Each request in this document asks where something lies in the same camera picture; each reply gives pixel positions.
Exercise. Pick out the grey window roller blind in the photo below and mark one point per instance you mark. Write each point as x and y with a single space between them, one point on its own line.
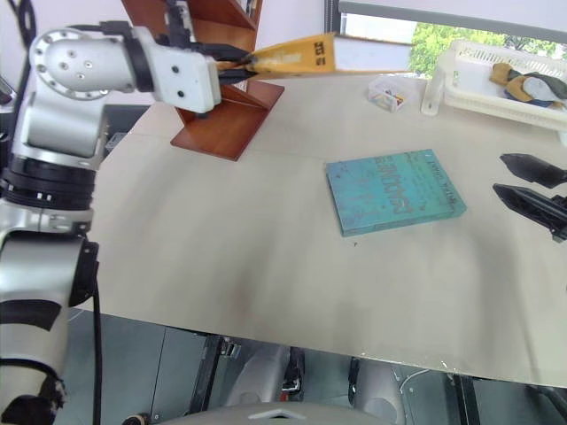
443 13

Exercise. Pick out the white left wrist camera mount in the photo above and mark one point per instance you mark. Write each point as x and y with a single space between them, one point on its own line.
177 79

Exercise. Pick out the black table leg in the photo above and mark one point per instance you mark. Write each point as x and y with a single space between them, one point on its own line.
465 398
208 372

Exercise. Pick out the plush toy in basket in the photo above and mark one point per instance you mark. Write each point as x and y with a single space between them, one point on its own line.
507 79

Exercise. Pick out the yellow book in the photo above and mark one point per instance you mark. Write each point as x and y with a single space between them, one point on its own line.
305 57

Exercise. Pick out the white plastic basket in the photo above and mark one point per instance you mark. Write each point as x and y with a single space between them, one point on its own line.
469 90

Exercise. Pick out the wooden bookshelf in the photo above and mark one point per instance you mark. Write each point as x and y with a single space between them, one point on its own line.
221 128

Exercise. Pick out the dark window frame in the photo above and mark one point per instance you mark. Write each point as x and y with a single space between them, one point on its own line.
331 15

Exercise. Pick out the small clear plastic box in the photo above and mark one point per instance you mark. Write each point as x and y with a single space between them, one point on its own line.
392 94

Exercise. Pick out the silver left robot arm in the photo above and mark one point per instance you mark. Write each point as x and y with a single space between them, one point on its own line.
66 62

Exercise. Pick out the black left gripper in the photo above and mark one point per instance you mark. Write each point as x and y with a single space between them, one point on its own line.
179 24

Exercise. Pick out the teal book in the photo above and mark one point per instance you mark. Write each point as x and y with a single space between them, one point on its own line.
394 192

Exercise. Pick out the grey work glove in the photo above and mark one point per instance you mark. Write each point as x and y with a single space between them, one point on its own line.
542 86

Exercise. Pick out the grey rounded shape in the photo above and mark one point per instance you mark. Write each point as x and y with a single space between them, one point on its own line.
259 374

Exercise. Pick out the silver robot torso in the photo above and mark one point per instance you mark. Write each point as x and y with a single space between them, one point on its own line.
274 414

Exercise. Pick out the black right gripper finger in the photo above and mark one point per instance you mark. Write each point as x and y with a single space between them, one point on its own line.
527 203
531 170

